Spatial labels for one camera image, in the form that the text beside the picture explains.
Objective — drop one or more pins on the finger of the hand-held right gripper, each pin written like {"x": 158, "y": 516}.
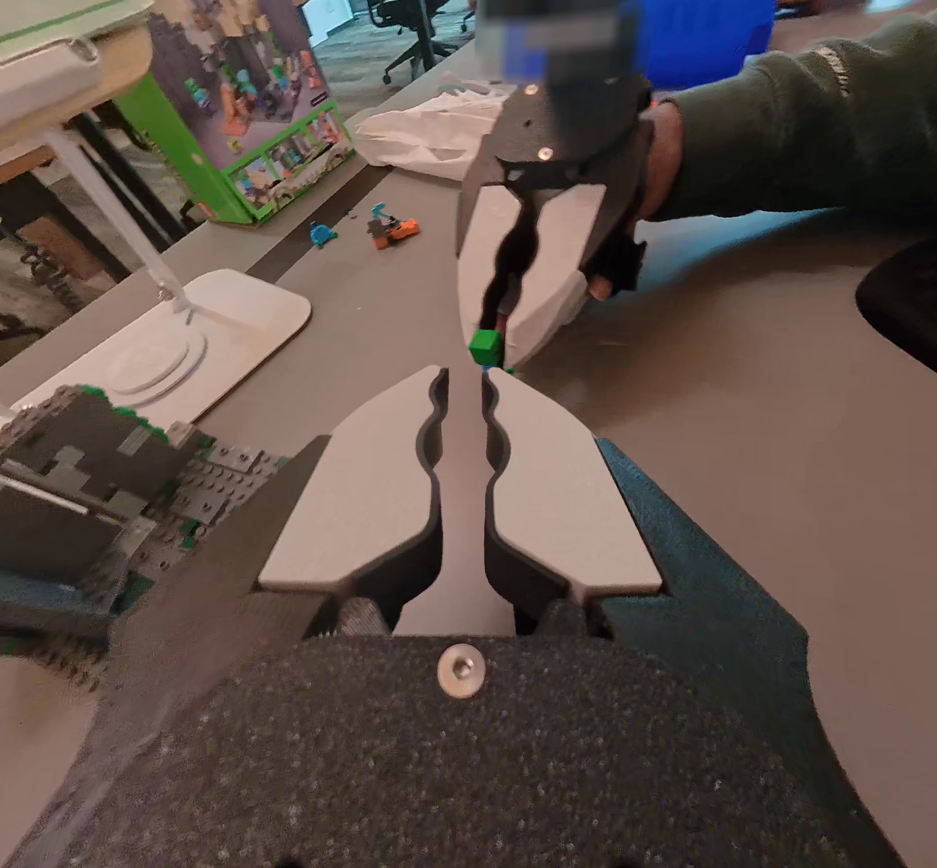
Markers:
{"x": 479, "y": 246}
{"x": 560, "y": 253}

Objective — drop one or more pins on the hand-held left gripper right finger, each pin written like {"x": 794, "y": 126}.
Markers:
{"x": 571, "y": 509}

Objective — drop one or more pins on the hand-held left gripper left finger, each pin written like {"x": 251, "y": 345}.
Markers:
{"x": 351, "y": 509}

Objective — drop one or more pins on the green cube brick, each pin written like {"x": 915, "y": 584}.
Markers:
{"x": 487, "y": 347}

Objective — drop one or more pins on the blue toy figure torso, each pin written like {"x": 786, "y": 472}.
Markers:
{"x": 487, "y": 369}
{"x": 322, "y": 235}

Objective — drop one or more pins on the person's right forearm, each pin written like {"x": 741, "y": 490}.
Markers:
{"x": 805, "y": 121}

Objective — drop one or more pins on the grey desk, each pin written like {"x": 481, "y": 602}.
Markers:
{"x": 732, "y": 407}

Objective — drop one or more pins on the person's right hand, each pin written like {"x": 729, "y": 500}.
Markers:
{"x": 665, "y": 158}

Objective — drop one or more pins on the small orange brick figure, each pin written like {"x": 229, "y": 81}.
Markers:
{"x": 395, "y": 230}

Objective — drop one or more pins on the white paper bag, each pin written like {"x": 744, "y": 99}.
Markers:
{"x": 432, "y": 132}

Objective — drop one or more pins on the blue plastic bin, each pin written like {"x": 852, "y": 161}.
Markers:
{"x": 703, "y": 19}

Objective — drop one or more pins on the black office chair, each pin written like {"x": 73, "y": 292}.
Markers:
{"x": 410, "y": 4}

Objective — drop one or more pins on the grey brick building model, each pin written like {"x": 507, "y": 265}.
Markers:
{"x": 88, "y": 487}

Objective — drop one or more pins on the green toy box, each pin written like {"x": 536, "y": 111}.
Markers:
{"x": 241, "y": 77}

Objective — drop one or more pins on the black chair armrest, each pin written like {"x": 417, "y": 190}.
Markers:
{"x": 904, "y": 304}

